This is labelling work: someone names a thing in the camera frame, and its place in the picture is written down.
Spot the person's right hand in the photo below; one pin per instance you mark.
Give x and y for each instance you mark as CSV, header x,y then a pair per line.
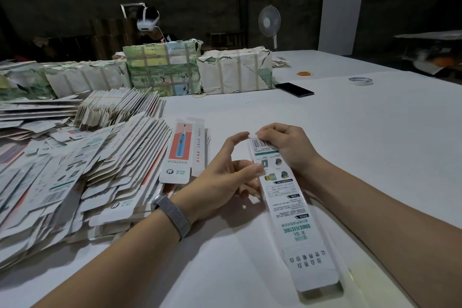
x,y
292,147

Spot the person's left hand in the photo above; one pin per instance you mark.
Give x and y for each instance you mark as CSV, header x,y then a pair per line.
x,y
213,185

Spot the toothbrush carton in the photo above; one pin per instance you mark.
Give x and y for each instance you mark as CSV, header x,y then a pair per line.
x,y
299,232

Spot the fanned stack of white cartons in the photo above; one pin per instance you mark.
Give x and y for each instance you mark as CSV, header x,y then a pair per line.
x,y
119,107

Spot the pile of cartons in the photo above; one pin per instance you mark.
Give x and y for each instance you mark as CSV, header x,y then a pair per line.
x,y
72,174

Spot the person's right forearm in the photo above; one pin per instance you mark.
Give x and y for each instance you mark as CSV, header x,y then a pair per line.
x,y
390,232

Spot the person's left forearm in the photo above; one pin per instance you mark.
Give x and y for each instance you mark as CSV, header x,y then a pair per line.
x,y
108,264

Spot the grey band wristwatch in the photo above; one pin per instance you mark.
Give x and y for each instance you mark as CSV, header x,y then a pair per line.
x,y
172,215

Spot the black smartphone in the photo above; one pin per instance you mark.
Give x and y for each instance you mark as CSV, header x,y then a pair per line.
x,y
294,90

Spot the small orange tape roll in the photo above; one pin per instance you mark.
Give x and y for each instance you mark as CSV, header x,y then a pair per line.
x,y
304,73

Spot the small white paper stack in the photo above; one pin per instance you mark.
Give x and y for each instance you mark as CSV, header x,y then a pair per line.
x,y
281,61

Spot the white tape roll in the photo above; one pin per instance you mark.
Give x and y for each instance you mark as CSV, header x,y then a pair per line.
x,y
351,81

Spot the dark wooden chair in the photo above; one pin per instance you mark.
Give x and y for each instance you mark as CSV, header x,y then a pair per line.
x,y
226,40

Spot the green printed wrapped bundle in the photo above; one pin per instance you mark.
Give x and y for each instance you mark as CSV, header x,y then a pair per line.
x,y
162,67

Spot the white standing fan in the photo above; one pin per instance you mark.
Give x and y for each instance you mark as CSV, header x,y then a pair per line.
x,y
270,20

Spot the white board panel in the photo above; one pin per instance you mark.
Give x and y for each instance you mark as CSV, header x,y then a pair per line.
x,y
341,9

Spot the cluttered side table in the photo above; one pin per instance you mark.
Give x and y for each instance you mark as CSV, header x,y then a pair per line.
x,y
432,55

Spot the row of white wrapped bundles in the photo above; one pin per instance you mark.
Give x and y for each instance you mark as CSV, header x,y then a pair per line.
x,y
68,78

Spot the white head-mounted camera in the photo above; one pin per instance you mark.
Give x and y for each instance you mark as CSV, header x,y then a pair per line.
x,y
148,21

